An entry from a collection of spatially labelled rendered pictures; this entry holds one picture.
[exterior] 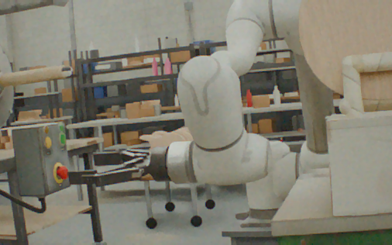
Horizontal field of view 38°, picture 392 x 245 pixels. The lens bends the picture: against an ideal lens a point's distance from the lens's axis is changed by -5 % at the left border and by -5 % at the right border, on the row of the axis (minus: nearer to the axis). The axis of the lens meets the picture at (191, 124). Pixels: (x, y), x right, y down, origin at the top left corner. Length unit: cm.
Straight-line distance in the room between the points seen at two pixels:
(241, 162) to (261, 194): 81
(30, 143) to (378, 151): 101
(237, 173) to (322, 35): 33
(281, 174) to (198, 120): 90
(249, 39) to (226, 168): 45
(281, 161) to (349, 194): 93
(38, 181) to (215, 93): 77
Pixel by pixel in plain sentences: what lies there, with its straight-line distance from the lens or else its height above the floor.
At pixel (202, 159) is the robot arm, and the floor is 104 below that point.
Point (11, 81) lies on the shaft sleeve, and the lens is 148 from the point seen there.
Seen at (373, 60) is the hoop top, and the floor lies 120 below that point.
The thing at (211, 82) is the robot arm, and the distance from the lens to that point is 108.
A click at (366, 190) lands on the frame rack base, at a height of 97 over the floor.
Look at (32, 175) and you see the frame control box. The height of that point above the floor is 98.
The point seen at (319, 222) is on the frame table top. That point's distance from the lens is 108.
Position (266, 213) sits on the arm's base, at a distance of 200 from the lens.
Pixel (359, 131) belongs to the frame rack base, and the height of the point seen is 108.
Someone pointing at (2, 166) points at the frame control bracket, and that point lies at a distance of 170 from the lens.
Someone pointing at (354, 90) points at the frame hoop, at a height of 115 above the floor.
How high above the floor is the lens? 118
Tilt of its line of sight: 3 degrees down
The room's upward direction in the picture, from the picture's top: 6 degrees counter-clockwise
